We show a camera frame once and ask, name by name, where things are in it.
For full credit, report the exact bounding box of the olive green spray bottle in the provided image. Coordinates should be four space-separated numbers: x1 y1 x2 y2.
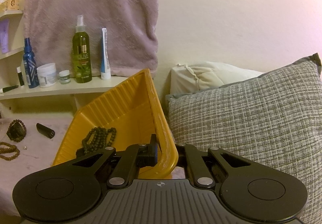
72 15 93 84

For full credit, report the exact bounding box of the white lip balm stick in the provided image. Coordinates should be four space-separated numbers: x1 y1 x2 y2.
16 66 25 88

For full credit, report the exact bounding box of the tan printed box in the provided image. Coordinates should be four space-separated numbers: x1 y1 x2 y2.
0 0 21 12

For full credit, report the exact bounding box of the pink hanging towel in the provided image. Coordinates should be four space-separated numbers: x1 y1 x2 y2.
24 0 160 77

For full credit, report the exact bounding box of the dark bead bracelet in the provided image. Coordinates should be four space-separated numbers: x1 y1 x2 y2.
6 119 27 142

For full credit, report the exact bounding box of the black case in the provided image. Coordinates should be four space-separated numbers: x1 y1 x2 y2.
36 123 55 139

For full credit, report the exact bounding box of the orange plastic tray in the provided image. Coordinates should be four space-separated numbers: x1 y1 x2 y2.
52 68 180 180

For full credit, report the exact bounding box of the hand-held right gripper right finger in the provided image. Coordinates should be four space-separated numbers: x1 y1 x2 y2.
175 143 253 187

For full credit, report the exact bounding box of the white cream jar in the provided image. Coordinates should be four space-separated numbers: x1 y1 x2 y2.
36 63 57 89

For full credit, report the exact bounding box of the dark green tube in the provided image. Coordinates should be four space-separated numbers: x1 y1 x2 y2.
0 85 19 94

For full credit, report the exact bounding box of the purple tube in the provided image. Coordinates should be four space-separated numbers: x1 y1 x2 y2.
0 19 10 54

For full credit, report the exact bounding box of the dark bead necklace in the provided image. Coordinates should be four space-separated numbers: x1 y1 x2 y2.
75 126 117 156

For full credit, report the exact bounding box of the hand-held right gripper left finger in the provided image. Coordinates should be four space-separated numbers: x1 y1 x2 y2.
72 134 161 188

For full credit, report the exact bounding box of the blue spray bottle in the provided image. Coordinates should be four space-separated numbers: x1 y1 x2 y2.
23 37 38 89

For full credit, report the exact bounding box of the pink fleece blanket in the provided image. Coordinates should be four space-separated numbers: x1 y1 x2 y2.
0 111 77 224

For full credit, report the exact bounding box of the white pillow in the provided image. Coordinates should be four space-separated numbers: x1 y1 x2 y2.
170 61 264 95

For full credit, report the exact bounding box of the small green salve jar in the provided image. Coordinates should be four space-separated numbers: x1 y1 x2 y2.
59 70 70 85

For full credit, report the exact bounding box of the blue and white tube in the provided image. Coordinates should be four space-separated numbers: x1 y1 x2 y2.
101 27 111 81

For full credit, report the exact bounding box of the grey woven pillow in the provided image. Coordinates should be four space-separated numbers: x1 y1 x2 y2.
165 53 322 224

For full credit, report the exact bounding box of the cream wooden shelf unit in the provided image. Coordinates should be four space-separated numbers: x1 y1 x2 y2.
0 10 131 114

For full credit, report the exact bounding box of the brown bead necklace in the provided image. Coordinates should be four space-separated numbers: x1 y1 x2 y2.
0 141 21 160

